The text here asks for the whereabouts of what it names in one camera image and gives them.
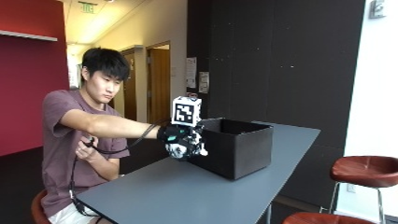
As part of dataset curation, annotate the black and white soft toy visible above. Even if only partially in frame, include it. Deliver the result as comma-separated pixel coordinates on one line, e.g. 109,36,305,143
164,140,209,162

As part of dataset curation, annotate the black glove cable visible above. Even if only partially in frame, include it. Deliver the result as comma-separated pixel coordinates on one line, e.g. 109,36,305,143
66,123,160,218

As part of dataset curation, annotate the the person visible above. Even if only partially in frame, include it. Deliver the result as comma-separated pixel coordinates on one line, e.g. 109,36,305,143
40,47,209,224

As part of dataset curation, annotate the white cube with black markers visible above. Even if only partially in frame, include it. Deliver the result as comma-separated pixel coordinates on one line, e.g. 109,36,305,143
170,95,202,128

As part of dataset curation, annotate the black open box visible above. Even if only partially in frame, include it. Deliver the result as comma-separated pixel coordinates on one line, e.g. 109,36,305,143
188,117,274,181

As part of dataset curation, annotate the white paper notice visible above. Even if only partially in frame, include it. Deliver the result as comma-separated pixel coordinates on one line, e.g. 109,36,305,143
185,56,198,90
198,71,210,94

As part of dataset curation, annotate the wooden door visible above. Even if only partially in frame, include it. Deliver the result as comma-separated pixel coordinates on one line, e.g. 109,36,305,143
121,51,138,122
146,48,172,124

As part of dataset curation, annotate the brown leather stool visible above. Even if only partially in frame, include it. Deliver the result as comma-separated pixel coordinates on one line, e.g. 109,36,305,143
329,155,398,224
29,189,53,224
281,212,377,224

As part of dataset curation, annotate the metal table leg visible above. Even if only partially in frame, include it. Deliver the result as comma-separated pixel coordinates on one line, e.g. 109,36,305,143
265,203,274,224

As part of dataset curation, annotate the green exit sign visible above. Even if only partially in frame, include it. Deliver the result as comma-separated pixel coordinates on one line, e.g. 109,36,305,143
77,1,100,15

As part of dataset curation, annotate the white wall shelf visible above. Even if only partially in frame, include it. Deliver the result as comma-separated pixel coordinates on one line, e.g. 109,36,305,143
0,29,59,43

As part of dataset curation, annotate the grey wall fixture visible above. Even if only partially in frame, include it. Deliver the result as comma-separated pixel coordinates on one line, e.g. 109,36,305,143
369,0,387,20

